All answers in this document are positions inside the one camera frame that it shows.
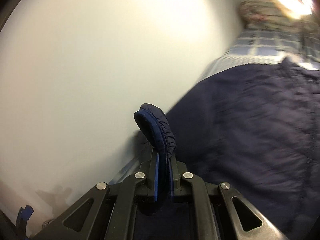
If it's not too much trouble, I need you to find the navy blue puffer jacket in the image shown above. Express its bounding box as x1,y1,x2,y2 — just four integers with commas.
134,59,319,239

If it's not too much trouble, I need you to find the striped blue white bedsheet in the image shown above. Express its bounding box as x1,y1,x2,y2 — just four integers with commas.
109,159,140,185

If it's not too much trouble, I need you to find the blue checkered blanket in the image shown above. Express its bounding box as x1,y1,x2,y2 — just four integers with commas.
198,29,319,81

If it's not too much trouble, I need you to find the folded floral quilt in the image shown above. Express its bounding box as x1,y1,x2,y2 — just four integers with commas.
239,0,319,34

